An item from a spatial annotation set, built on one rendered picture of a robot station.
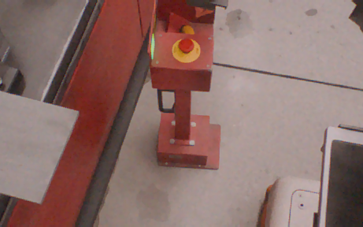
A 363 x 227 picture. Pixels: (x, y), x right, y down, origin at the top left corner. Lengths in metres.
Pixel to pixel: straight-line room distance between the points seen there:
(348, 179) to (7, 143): 0.59
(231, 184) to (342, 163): 1.08
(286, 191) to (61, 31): 0.90
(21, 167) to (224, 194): 1.12
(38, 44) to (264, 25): 1.33
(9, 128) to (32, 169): 0.09
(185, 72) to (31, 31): 0.38
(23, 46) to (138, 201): 0.91
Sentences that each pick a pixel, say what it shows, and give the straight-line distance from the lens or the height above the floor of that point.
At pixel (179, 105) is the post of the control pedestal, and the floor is 0.42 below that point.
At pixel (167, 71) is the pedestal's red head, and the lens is 1.16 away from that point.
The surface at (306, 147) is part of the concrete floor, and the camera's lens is 1.95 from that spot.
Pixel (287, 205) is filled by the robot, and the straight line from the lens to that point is 1.56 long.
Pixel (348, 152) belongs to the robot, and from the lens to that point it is 0.81.
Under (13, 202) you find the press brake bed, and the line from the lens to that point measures 1.05.
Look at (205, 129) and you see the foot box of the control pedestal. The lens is 1.78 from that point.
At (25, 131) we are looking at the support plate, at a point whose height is 1.00.
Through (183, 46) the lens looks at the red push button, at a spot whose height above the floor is 0.81.
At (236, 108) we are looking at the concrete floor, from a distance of 1.97.
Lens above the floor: 1.75
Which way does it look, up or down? 65 degrees down
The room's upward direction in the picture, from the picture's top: straight up
